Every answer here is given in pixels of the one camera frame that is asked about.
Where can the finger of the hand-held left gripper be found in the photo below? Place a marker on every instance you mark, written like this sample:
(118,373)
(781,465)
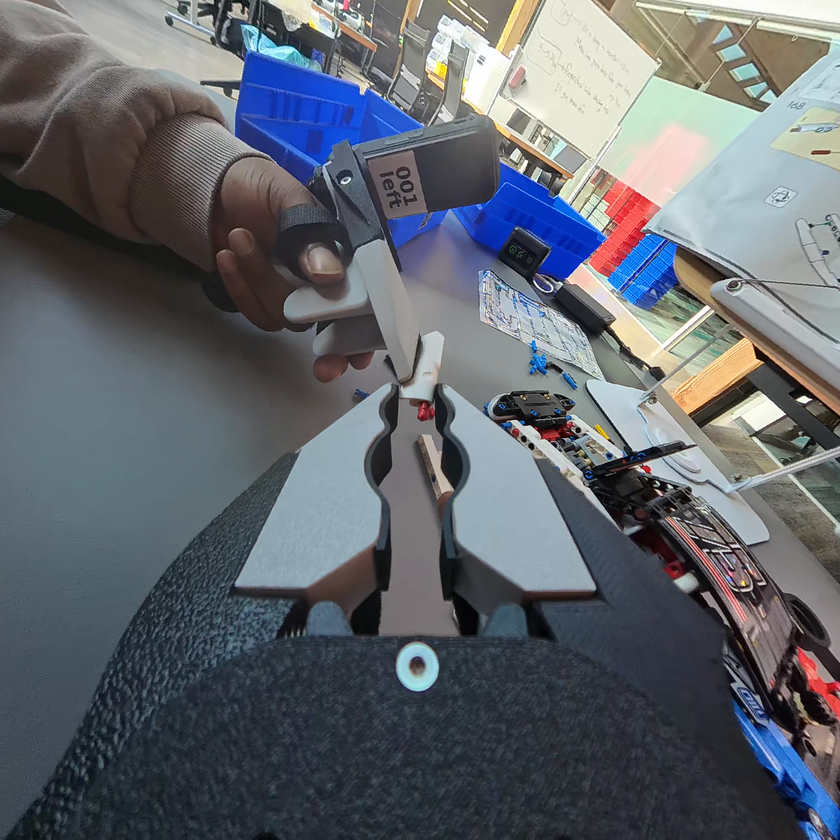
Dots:
(390,295)

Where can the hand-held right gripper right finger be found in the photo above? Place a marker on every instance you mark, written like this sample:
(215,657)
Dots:
(525,525)

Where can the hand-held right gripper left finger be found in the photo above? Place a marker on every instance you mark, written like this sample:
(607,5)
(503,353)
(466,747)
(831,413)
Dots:
(308,525)

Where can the white curved panel brick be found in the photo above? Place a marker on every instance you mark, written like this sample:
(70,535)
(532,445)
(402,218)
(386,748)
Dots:
(426,367)

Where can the white beam and panel assembly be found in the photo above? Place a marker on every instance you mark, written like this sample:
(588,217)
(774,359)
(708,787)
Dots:
(432,463)

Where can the red connector pin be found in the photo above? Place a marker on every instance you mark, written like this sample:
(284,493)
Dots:
(425,412)

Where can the person's left forearm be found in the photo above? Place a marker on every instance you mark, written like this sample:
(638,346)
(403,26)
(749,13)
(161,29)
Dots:
(98,131)

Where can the grey desk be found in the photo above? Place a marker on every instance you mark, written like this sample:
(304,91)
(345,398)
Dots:
(131,426)

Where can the person's left hand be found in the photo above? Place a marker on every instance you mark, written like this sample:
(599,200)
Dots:
(256,216)

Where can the black office chair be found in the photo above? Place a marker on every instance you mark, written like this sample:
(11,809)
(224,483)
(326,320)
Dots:
(453,82)
(408,62)

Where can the black power bank with display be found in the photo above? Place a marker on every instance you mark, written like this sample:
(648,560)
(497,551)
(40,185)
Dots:
(525,253)

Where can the colourful printed sheet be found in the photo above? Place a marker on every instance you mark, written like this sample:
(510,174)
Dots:
(535,321)

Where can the whiteboard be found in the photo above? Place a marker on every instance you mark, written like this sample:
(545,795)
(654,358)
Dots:
(577,72)

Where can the cluster of blue pins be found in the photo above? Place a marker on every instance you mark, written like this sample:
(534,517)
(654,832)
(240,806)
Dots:
(539,361)

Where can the toy brick race car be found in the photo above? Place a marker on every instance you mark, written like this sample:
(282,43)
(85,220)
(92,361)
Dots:
(689,525)

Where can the white book stand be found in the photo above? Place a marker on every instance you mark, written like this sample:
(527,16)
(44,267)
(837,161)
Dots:
(656,426)

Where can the stack of red bins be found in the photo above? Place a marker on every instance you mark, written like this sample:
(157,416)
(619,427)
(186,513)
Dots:
(617,210)

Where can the black power adapter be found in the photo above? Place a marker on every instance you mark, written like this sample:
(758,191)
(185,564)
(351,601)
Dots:
(584,302)

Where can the teal plastic bag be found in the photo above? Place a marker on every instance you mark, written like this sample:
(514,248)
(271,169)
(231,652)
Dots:
(266,43)

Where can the stack of blue bins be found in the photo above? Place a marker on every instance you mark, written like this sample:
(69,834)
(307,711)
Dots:
(646,272)

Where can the wooden table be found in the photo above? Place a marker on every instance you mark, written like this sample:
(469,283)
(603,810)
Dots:
(715,377)

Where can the building instruction manual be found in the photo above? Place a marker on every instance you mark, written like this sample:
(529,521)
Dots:
(774,164)

